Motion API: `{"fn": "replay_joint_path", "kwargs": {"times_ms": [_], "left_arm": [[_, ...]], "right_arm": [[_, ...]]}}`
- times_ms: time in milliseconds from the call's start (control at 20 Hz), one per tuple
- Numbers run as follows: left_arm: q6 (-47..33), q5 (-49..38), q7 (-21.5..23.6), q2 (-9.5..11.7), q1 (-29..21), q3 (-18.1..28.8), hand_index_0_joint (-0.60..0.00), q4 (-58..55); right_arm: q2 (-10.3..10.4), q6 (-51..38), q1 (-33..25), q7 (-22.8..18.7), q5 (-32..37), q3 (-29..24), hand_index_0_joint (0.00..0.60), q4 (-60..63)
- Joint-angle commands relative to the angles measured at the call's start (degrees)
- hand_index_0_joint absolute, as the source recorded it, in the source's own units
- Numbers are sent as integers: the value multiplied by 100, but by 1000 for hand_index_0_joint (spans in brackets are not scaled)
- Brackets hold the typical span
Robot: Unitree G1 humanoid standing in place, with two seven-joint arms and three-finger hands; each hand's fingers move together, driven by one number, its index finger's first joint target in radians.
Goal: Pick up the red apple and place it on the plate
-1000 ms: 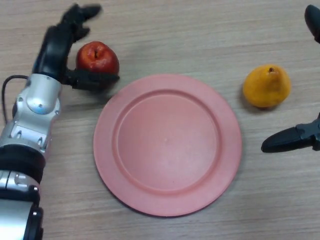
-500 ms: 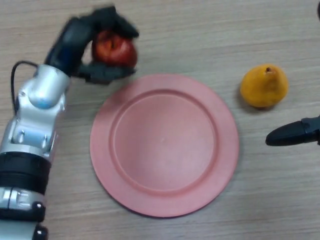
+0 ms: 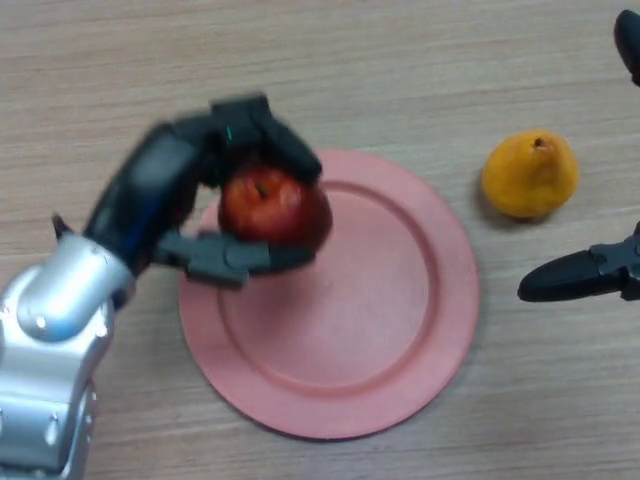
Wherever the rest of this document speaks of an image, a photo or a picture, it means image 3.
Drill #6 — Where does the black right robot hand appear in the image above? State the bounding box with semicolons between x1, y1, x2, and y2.
517;9;640;304

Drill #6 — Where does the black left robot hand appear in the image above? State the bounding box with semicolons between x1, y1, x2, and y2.
82;92;324;291

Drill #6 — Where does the red apple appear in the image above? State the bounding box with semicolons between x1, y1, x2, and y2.
218;164;334;250

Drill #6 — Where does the pink round plate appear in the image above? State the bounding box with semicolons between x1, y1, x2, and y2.
178;148;481;441

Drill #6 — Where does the yellow pear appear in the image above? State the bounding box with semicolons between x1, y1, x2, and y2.
481;129;581;220

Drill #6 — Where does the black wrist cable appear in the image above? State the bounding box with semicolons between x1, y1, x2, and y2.
51;213;77;241

